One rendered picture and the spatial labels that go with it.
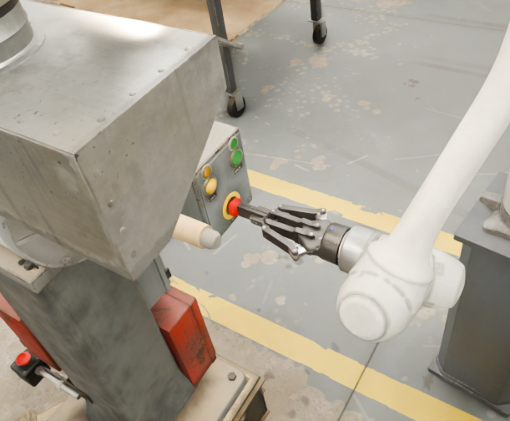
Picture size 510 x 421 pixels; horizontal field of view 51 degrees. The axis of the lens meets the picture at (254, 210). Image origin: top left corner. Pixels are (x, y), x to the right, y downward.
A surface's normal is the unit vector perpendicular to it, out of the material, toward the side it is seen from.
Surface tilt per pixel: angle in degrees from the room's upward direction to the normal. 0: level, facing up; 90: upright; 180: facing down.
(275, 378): 0
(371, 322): 69
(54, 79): 0
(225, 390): 8
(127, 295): 90
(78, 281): 90
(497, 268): 90
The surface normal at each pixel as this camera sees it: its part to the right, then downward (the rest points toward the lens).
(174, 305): -0.14, -0.70
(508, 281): -0.64, 0.61
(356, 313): -0.55, 0.33
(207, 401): 0.22, -0.51
